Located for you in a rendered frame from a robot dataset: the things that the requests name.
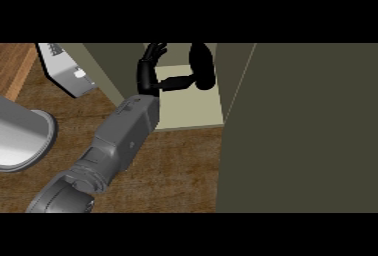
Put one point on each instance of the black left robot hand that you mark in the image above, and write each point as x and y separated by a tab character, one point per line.
145	76

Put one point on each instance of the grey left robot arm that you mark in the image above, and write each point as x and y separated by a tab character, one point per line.
126	133

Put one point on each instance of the dark wine bottle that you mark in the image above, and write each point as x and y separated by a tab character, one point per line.
202	66

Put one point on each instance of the white box appliance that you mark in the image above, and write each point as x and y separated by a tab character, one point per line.
67	75

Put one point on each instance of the grey metal cylinder pot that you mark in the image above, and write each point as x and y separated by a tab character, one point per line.
22	136

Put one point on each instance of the olive wooden cabinet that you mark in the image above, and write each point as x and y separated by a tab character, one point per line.
197	110

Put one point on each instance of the dark olive cabinet door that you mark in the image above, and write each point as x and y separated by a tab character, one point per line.
300	133

